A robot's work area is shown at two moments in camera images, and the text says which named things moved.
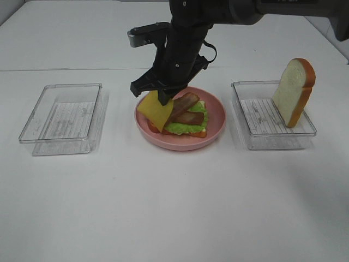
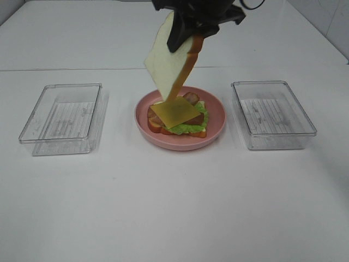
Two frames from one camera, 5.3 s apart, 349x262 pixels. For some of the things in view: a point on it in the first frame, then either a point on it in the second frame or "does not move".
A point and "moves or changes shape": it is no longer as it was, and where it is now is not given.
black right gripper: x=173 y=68 to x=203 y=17
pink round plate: x=178 y=142 does not move
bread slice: x=296 y=83 moves or changes shape
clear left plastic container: x=66 y=119 does not move
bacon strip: x=191 y=118 to x=197 y=120
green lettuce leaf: x=182 y=128 does not move
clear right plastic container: x=263 y=126 does not move
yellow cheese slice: x=151 y=107 to x=175 y=111
